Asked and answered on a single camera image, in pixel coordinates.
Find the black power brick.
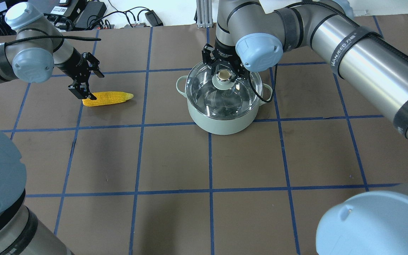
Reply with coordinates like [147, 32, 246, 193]
[74, 1, 107, 31]

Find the aluminium frame post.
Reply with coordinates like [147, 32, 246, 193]
[195, 0, 214, 28]

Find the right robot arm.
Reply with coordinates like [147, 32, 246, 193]
[209, 60, 408, 255]

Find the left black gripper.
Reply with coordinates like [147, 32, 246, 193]
[62, 53, 105, 100]

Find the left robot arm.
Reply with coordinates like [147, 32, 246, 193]
[0, 1, 104, 255]

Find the pale green steel pot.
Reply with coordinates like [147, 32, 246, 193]
[175, 62, 273, 135]

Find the glass pot lid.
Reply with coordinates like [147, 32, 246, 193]
[185, 62, 264, 120]

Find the yellow corn cob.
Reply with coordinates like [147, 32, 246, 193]
[81, 91, 134, 107]

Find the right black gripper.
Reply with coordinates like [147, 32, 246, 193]
[201, 38, 250, 82]

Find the black power adapter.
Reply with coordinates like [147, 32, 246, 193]
[144, 10, 164, 27]

